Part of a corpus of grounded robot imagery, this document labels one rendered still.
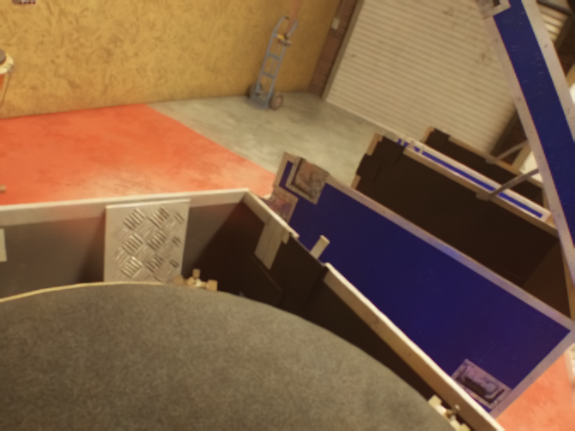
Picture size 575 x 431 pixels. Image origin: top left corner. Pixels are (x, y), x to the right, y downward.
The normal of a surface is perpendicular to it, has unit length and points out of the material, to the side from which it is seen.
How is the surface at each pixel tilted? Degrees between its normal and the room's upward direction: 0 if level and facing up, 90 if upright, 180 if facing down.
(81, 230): 90
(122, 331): 0
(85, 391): 0
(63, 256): 90
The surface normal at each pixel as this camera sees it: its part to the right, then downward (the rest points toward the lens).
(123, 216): 0.63, 0.42
